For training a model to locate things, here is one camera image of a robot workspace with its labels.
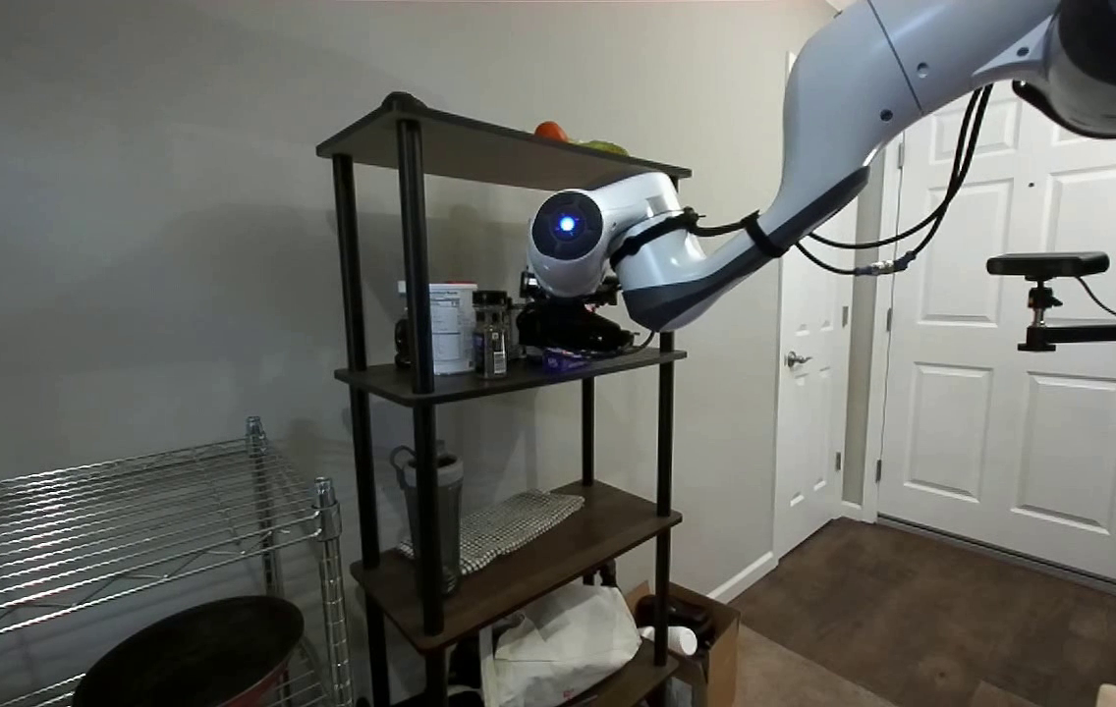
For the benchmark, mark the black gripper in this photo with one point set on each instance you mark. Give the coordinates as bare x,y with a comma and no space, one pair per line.
564,323

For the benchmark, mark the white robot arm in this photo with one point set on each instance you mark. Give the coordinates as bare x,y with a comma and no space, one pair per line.
864,81

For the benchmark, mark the white container on shelf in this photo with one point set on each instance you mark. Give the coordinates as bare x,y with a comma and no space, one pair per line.
450,327

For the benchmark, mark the dark wood shelving unit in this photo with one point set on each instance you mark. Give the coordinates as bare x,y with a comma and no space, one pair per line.
410,621

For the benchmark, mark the green fruit on top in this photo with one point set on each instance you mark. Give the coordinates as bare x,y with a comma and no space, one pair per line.
608,147

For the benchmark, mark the grey tumbler bottle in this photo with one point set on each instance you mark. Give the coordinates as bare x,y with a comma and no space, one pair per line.
446,502

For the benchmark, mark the orange fruit on top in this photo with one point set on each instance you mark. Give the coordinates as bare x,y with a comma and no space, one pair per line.
551,132

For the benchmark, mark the folded grey dish cloth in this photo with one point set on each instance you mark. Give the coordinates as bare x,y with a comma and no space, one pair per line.
513,523

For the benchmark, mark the white closet door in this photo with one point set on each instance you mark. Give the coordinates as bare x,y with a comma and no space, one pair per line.
810,396

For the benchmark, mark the white plastic bag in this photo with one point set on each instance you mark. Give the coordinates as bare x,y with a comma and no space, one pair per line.
556,645

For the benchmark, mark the dark round bowl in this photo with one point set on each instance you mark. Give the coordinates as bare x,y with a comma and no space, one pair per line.
218,654

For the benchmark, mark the white panel door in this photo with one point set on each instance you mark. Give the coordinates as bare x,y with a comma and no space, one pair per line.
984,438

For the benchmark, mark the chrome wire rack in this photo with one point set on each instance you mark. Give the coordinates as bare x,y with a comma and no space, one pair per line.
99,549

